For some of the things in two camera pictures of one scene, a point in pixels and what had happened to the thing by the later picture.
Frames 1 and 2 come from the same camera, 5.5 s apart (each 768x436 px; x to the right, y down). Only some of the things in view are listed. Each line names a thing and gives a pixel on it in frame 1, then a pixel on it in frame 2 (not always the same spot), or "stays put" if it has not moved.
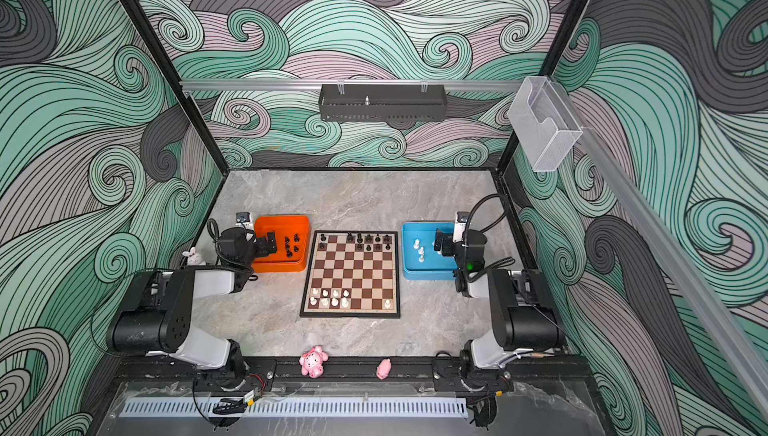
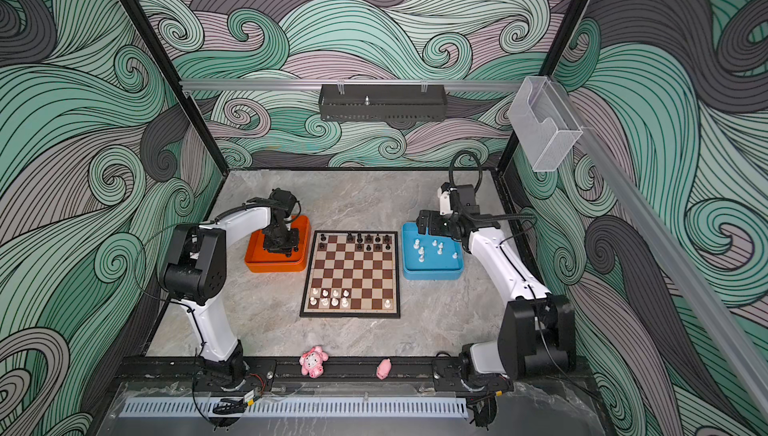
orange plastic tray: x=293 y=244 stays put
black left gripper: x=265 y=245 -> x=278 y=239
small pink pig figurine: x=383 y=369 stays put
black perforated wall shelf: x=375 y=103 stays put
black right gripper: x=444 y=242 -> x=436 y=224
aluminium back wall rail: x=347 y=85 stays put
